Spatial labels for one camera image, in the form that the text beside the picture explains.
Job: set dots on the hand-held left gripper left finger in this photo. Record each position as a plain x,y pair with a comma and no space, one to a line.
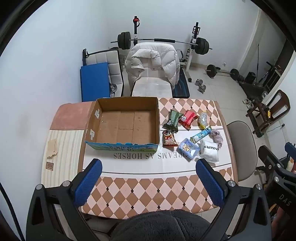
89,183

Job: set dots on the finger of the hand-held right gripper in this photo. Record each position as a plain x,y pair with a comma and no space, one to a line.
271,162
291,149

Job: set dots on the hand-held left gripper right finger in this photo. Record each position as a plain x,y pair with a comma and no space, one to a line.
211,183

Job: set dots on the white pillow pack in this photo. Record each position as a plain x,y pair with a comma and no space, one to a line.
209,150

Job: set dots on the blue cartoon tissue pack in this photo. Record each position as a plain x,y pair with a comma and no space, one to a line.
188,148

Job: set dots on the grey pink cloth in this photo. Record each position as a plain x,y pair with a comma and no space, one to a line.
217,138

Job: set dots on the blue tube packet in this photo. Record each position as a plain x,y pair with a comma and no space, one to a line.
200,135

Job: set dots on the orange cartoon snack packet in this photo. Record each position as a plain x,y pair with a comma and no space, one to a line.
168,139

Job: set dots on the clear speckled bag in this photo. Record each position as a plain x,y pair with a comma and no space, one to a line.
203,120

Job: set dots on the cardboard box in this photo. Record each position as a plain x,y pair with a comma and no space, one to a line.
124,126

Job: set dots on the red snack packet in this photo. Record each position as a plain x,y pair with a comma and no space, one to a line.
187,118

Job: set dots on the green snack packet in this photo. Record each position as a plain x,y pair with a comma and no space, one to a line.
172,119

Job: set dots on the beige round stool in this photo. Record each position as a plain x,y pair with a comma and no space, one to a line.
242,143

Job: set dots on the small brown sticker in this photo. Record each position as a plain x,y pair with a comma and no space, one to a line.
50,166

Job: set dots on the dark wooden chair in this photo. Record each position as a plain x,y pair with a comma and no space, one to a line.
277,104

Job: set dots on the checkered tablecloth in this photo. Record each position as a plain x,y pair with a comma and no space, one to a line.
143,187

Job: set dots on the white shoe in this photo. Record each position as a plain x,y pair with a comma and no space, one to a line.
250,105
246,101

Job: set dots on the person's black fleece clothing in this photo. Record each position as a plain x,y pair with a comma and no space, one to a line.
161,227

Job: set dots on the black exercise machine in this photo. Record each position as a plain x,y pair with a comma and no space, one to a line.
252,90

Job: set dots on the black speaker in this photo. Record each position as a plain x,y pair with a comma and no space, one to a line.
250,77

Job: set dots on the chrome dumbbell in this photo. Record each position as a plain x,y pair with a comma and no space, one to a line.
203,89

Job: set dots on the black weight bench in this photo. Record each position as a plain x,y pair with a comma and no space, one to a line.
181,89

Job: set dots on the blue mat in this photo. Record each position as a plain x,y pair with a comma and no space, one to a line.
94,81

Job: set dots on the short barbell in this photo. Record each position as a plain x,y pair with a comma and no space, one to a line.
211,70

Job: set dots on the white armchair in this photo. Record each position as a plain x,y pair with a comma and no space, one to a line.
152,87

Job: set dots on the white padded chair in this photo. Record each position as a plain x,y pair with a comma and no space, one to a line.
113,62

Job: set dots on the white puffer jacket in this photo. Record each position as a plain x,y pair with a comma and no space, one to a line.
166,60

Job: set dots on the white barbell rack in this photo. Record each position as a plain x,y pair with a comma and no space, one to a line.
193,53

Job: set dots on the long barbell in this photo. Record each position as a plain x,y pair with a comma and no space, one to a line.
161,40

